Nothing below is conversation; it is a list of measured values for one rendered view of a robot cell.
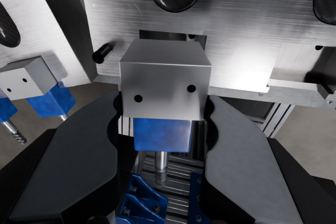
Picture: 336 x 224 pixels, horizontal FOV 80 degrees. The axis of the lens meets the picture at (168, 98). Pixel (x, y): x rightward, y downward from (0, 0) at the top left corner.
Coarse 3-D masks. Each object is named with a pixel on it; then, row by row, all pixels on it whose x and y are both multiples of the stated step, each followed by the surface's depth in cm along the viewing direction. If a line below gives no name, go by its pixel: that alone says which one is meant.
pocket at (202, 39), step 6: (144, 30) 18; (150, 30) 19; (144, 36) 18; (150, 36) 19; (156, 36) 19; (162, 36) 19; (168, 36) 19; (174, 36) 18; (180, 36) 18; (186, 36) 18; (192, 36) 19; (198, 36) 18; (204, 36) 18; (204, 42) 18; (204, 48) 16
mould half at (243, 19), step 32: (96, 0) 15; (128, 0) 15; (224, 0) 14; (256, 0) 13; (288, 0) 13; (96, 32) 17; (128, 32) 16; (192, 32) 15; (224, 32) 15; (256, 32) 15; (288, 32) 14; (320, 32) 14; (96, 64) 18; (224, 64) 16; (256, 64) 16
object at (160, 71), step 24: (144, 48) 13; (168, 48) 13; (192, 48) 13; (120, 72) 11; (144, 72) 11; (168, 72) 11; (192, 72) 11; (144, 96) 12; (168, 96) 12; (192, 96) 12; (144, 120) 14; (168, 120) 14; (192, 120) 14; (144, 144) 15; (168, 144) 15
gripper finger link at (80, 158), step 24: (120, 96) 12; (72, 120) 9; (96, 120) 9; (48, 144) 8; (72, 144) 8; (96, 144) 8; (48, 168) 7; (72, 168) 7; (96, 168) 7; (24, 192) 6; (48, 192) 6; (72, 192) 6; (96, 192) 6; (24, 216) 5; (48, 216) 5; (72, 216) 6
